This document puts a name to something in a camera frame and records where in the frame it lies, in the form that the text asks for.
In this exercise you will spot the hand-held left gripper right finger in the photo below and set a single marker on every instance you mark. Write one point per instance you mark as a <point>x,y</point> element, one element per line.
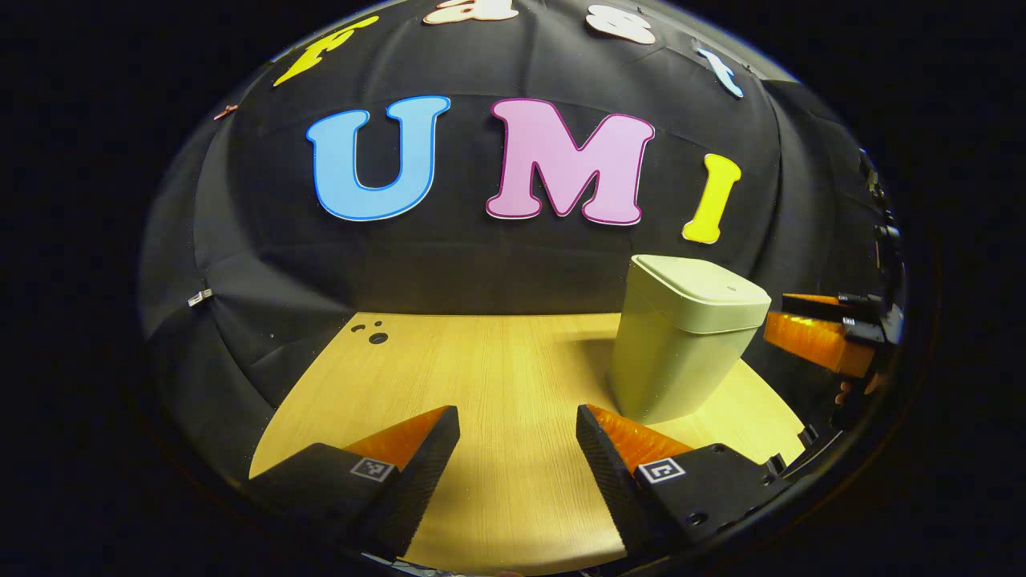
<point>613,489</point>

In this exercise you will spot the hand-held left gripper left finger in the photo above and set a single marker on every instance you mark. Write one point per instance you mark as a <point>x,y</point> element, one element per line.
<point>417,481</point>

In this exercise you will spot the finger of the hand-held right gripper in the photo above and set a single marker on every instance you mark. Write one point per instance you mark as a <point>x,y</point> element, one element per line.
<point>834,304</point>
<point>817,344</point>

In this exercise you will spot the green desktop garbage bin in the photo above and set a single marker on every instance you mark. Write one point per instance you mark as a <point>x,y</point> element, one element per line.
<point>673,353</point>

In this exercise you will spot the wooden desktop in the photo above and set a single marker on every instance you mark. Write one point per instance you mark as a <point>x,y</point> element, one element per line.
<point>497,377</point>

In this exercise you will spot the black backdrop cloth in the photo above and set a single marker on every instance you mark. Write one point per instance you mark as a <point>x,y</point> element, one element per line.
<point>280,264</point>

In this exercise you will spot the metal cloth clip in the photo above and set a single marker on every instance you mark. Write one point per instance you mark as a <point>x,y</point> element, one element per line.
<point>200,297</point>

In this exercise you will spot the red cloth clip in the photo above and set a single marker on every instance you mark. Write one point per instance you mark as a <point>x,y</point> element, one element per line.
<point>225,112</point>

